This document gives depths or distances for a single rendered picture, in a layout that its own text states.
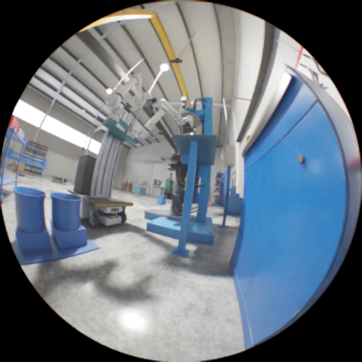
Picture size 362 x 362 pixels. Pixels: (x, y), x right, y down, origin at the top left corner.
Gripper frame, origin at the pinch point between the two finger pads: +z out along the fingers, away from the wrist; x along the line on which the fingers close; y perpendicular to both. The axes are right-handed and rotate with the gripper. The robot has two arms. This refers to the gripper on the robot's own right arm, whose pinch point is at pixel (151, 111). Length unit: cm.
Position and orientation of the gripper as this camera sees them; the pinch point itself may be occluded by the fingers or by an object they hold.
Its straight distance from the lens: 123.8
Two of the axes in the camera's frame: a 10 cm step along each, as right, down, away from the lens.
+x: -0.9, -0.2, -10.0
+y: -9.5, 3.0, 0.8
